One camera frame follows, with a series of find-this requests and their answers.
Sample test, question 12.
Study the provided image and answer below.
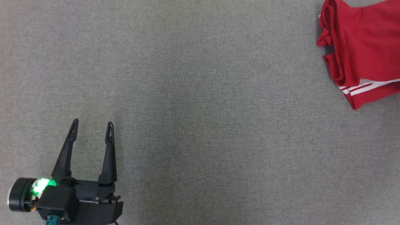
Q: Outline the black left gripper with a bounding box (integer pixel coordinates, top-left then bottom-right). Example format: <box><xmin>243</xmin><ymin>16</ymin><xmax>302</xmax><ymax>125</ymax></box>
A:
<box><xmin>51</xmin><ymin>118</ymin><xmax>124</xmax><ymax>224</ymax></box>

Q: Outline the red Bulls 23 jersey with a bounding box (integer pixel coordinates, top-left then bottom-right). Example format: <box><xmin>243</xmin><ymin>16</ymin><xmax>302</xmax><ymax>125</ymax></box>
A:
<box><xmin>316</xmin><ymin>0</ymin><xmax>400</xmax><ymax>111</ymax></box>

